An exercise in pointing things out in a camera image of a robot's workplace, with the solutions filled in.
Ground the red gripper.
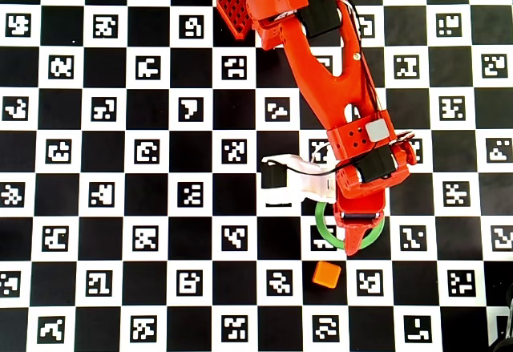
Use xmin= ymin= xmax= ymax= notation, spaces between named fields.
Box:
xmin=331 ymin=159 xmax=412 ymax=257

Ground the orange cube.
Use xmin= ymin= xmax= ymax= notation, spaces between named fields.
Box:
xmin=311 ymin=260 xmax=342 ymax=289

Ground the red perforated robot base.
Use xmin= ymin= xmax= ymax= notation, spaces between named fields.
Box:
xmin=215 ymin=0 xmax=256 ymax=41

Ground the black white marker checkerboard mat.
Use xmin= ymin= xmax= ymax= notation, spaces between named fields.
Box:
xmin=0 ymin=0 xmax=513 ymax=352

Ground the green flat ring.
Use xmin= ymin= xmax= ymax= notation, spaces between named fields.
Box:
xmin=314 ymin=201 xmax=386 ymax=252

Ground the thin black camera cable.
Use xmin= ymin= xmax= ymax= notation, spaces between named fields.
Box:
xmin=264 ymin=158 xmax=360 ymax=176

